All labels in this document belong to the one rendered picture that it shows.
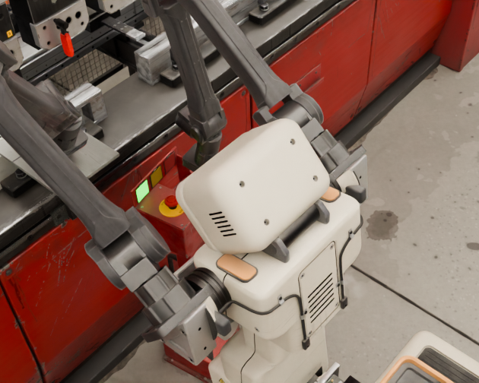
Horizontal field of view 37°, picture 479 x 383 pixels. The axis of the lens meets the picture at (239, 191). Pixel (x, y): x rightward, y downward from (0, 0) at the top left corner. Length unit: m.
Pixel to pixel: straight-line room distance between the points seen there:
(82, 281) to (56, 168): 1.03
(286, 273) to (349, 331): 1.43
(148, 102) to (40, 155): 0.99
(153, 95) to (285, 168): 0.99
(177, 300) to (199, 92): 0.62
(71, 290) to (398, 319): 1.16
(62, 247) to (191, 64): 0.67
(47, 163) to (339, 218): 0.49
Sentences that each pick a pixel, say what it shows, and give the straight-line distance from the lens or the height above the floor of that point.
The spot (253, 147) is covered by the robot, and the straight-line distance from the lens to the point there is 1.13.
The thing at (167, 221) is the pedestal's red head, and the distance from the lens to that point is 1.85.
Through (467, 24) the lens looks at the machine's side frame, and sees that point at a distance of 3.54.
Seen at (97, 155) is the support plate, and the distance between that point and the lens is 1.73.
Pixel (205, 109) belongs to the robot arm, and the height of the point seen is 1.10.
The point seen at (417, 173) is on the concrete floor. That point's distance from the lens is 3.11.
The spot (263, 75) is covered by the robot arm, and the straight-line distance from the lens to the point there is 1.38.
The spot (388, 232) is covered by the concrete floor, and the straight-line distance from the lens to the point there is 2.87.
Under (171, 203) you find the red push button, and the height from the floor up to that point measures 0.81.
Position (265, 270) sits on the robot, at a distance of 1.16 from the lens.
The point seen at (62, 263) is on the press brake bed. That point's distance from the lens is 2.01.
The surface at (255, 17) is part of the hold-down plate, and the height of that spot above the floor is 0.90.
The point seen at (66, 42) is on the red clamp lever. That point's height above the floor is 1.20.
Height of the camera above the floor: 2.15
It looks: 46 degrees down
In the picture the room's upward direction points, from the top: 3 degrees counter-clockwise
